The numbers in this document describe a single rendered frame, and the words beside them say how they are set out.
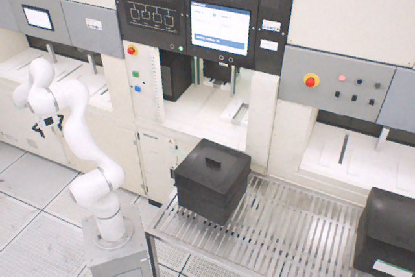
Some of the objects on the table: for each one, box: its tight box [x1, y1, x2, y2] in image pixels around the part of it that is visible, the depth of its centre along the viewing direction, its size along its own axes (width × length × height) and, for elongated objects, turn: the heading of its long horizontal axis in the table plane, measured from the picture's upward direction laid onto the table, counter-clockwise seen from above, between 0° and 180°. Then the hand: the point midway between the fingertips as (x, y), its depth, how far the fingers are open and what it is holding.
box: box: [353, 187, 415, 277], centre depth 160 cm, size 29×29×25 cm
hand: (51, 132), depth 196 cm, fingers open, 8 cm apart
